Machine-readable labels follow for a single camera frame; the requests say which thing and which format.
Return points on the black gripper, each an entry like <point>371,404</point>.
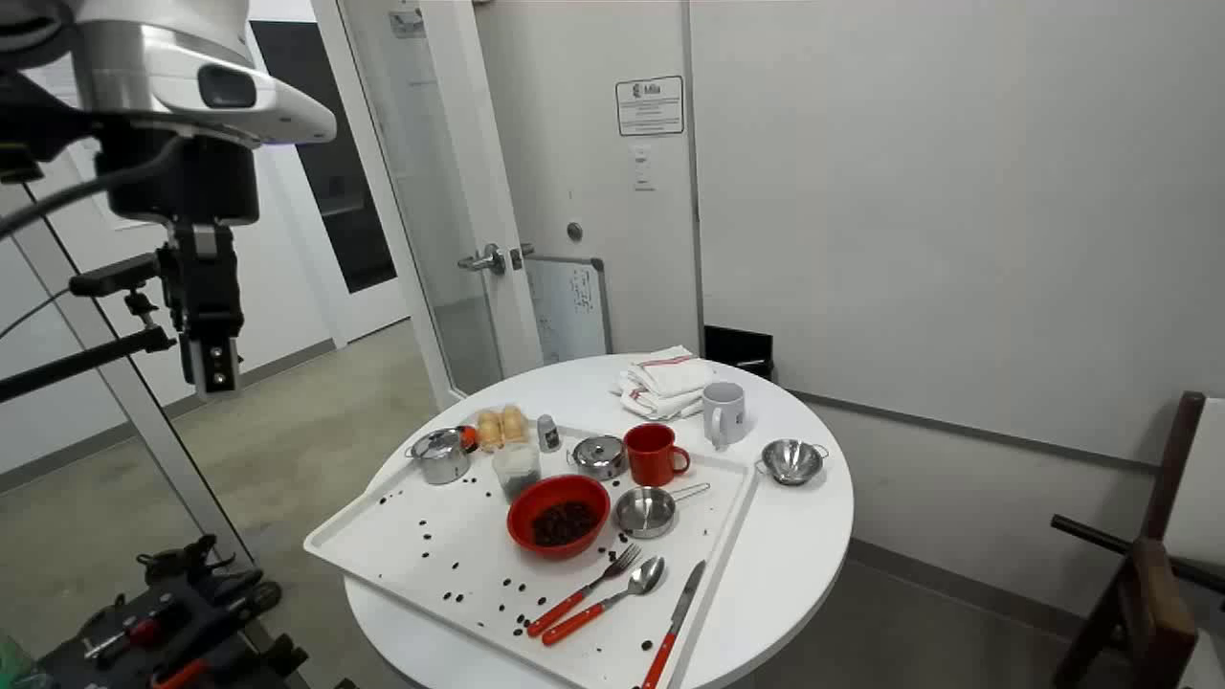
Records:
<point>200,289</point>

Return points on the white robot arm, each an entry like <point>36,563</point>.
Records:
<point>177,108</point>

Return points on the small steel cup behind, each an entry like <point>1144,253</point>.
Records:
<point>600,458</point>

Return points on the steel bowl beside red bowl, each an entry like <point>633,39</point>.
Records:
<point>643,516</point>

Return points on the small steel bowl on table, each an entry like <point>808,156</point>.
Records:
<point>788,462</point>

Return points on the steel pot with lid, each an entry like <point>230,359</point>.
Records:
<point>440,458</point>

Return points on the small orange object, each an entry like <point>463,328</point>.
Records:
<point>468,437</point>

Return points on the black tools pile on floor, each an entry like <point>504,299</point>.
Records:
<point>185,631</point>

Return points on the beige fuzzy toy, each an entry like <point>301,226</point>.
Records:
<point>504,427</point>

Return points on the grey salt shaker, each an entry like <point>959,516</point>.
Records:
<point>550,432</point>

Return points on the red mug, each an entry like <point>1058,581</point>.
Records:
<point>652,452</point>

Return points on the white plastic tray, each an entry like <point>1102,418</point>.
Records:
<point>445,581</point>

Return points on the white red striped cloth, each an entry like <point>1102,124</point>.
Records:
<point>665,384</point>

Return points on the white mug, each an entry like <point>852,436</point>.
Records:
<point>723,416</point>

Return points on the round white table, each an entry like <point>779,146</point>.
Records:
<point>779,571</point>

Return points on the wooden chair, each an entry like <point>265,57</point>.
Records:
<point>1144,609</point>

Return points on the black camera on tripod arm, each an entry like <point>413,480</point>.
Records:
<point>127,279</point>

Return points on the silver door handle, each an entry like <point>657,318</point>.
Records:
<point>482,261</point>

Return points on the red handled fork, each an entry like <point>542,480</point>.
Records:
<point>617,563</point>

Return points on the red handled spoon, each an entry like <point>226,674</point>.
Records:
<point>640,584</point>

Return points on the white wall sign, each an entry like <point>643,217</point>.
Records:
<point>652,108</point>

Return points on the black box by wall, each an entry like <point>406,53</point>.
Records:
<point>740,351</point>

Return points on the red handled knife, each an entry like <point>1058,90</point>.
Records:
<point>652,680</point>

